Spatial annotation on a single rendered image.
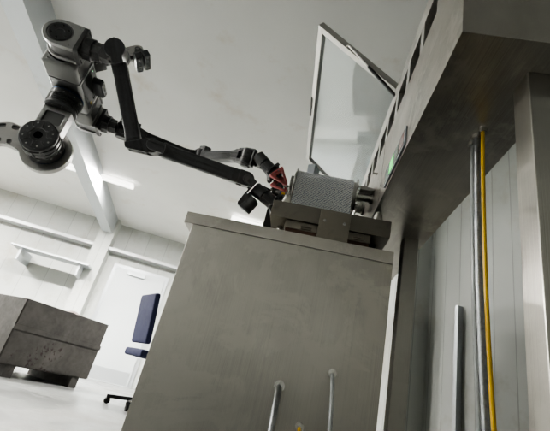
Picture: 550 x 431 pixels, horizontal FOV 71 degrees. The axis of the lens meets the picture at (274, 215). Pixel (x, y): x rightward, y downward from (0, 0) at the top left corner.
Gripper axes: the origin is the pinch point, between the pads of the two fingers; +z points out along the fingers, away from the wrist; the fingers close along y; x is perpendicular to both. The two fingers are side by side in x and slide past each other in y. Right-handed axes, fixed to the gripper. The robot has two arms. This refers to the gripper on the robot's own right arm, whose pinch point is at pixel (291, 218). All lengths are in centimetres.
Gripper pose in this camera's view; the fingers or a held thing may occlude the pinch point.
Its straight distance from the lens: 151.5
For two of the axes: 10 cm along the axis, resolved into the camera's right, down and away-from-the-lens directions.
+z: 7.3, 6.1, -3.1
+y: -0.2, -4.3, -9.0
